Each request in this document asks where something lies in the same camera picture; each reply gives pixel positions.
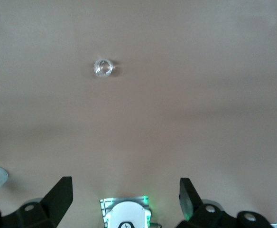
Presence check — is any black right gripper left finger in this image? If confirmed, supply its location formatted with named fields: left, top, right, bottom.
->
left=0, top=176, right=73, bottom=228

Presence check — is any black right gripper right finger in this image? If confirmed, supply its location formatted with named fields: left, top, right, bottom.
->
left=178, top=177, right=272, bottom=228

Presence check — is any clear shot glass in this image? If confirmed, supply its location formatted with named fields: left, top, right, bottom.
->
left=93, top=58, right=114, bottom=78

